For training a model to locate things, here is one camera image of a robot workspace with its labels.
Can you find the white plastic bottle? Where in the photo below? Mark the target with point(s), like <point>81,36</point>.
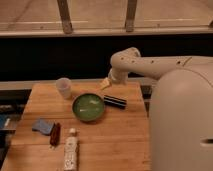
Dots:
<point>70,151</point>

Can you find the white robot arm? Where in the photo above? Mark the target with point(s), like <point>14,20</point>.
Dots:
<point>181,107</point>

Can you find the blue sponge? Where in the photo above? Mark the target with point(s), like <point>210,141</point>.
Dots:
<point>42,126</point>

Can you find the green bowl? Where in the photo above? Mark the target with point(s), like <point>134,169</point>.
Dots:
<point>88,107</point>

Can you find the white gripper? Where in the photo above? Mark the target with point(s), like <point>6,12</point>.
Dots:
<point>115,76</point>

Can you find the left metal window post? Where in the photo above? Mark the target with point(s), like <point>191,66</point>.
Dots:
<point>65,16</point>

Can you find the right metal window post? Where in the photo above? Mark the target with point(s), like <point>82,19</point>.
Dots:
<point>130,15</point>

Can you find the metal window post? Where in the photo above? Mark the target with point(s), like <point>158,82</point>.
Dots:
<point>65,16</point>
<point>130,15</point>

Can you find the black rectangular box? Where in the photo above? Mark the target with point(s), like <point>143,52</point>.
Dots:
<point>115,102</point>

